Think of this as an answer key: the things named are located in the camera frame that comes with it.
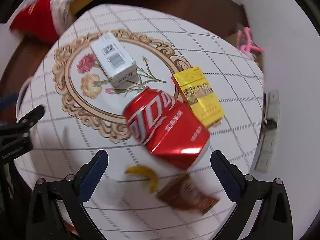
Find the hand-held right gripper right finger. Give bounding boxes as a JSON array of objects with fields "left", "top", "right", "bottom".
[{"left": 210, "top": 150, "right": 293, "bottom": 240}]

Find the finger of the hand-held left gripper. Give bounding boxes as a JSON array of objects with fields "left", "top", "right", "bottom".
[{"left": 0, "top": 105, "right": 45, "bottom": 161}]

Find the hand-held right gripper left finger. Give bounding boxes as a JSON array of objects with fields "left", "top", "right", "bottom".
[{"left": 26, "top": 149, "right": 109, "bottom": 240}]

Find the red soda can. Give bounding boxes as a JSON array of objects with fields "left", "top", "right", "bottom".
[{"left": 122, "top": 86, "right": 211, "bottom": 170}]

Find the brown cigarette pack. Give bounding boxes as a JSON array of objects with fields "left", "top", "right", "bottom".
[{"left": 157, "top": 173, "right": 220, "bottom": 215}]

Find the small yellow banana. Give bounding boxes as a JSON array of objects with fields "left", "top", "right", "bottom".
[{"left": 124, "top": 165, "right": 159, "bottom": 193}]

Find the white power strip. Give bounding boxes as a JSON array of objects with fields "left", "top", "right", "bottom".
[{"left": 254, "top": 90, "right": 280, "bottom": 172}]

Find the yellow cigarette pack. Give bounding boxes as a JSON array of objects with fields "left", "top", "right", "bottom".
[{"left": 171, "top": 66, "right": 225, "bottom": 128}]

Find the red pillow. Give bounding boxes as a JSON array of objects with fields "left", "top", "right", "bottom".
[{"left": 9, "top": 0, "right": 63, "bottom": 43}]

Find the white cardboard box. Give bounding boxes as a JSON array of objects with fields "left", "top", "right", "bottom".
[{"left": 89, "top": 32, "right": 138, "bottom": 88}]

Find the pink plastic hanger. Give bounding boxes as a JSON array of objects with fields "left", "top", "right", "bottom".
[{"left": 237, "top": 27, "right": 265, "bottom": 53}]

